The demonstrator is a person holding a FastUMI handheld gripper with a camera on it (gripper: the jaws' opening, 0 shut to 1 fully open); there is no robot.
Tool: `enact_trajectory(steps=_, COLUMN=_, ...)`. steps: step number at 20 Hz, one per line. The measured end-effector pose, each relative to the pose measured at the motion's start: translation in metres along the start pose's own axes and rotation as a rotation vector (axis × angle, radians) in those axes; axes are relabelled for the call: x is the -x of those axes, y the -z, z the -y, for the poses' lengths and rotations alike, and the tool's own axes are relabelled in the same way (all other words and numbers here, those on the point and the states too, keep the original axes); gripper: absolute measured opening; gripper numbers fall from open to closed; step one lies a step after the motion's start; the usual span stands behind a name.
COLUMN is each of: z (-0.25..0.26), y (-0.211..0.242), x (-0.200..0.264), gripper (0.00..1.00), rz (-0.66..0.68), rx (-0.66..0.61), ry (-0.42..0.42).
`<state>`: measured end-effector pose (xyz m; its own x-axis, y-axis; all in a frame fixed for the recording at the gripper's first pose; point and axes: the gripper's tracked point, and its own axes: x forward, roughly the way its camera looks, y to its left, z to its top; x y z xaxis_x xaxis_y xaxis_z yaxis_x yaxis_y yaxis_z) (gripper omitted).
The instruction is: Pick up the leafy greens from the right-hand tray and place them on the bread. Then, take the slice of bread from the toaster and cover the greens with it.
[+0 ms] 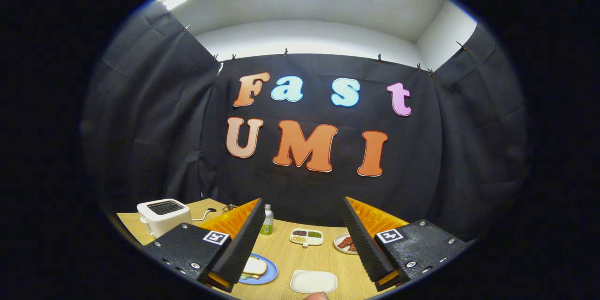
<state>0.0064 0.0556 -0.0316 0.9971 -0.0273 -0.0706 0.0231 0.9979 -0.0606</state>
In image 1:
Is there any white toaster cable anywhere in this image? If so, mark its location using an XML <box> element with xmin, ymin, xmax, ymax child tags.
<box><xmin>191</xmin><ymin>207</ymin><xmax>217</xmax><ymax>222</ymax></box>

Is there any white round plate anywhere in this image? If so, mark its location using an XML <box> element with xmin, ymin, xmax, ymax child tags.
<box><xmin>333</xmin><ymin>233</ymin><xmax>359</xmax><ymax>255</ymax></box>

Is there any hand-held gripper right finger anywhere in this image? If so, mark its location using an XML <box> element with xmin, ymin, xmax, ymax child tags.
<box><xmin>342</xmin><ymin>196</ymin><xmax>469</xmax><ymax>293</ymax></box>

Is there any white rectangular plate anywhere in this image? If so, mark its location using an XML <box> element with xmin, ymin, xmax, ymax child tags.
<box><xmin>289</xmin><ymin>270</ymin><xmax>338</xmax><ymax>294</ymax></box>

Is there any silver bottle with green label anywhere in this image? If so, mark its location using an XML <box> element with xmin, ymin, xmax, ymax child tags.
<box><xmin>260</xmin><ymin>204</ymin><xmax>274</xmax><ymax>236</ymax></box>

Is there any blue round plate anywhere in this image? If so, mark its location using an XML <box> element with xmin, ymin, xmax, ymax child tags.
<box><xmin>238</xmin><ymin>253</ymin><xmax>278</xmax><ymax>285</ymax></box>

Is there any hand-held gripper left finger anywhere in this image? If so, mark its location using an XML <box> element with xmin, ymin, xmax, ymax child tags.
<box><xmin>142</xmin><ymin>198</ymin><xmax>266</xmax><ymax>293</ymax></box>

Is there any white toaster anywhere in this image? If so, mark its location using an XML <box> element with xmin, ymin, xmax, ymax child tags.
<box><xmin>136</xmin><ymin>198</ymin><xmax>192</xmax><ymax>239</ymax></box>

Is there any white divided dish with beans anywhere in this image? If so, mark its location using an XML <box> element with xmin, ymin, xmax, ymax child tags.
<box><xmin>289</xmin><ymin>228</ymin><xmax>324</xmax><ymax>248</ymax></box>

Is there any toasted bread slice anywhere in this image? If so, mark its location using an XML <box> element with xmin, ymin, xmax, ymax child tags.
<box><xmin>242</xmin><ymin>257</ymin><xmax>268</xmax><ymax>278</ymax></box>

